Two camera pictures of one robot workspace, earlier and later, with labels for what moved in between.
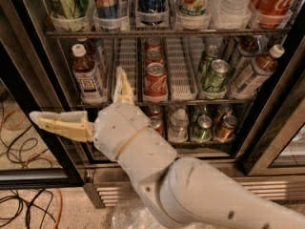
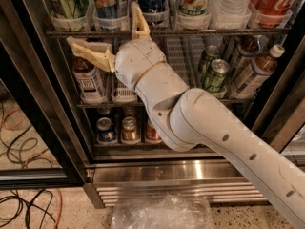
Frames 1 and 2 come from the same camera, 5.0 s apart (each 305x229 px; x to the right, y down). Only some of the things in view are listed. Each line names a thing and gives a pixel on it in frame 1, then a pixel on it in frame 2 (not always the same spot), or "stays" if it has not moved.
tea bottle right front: (254, 72) stays
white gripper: (116, 129) to (137, 61)
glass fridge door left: (35, 77) stays
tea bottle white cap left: (87, 75) stays
